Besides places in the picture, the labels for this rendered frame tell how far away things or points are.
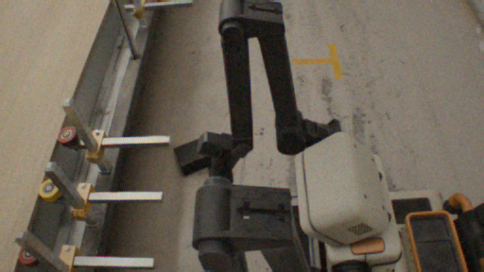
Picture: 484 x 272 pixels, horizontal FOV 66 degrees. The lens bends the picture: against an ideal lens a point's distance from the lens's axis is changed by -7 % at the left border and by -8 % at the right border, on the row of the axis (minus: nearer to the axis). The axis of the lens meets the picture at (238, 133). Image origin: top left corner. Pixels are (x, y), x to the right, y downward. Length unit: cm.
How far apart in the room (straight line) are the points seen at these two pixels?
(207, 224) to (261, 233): 7
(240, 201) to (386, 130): 229
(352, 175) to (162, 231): 167
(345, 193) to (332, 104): 206
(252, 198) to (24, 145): 136
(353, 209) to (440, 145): 204
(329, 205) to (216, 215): 36
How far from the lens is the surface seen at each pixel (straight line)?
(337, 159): 84
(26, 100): 195
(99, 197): 153
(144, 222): 241
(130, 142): 163
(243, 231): 49
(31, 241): 124
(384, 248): 93
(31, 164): 168
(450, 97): 312
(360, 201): 80
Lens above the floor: 207
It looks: 51 degrees down
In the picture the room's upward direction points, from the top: 7 degrees counter-clockwise
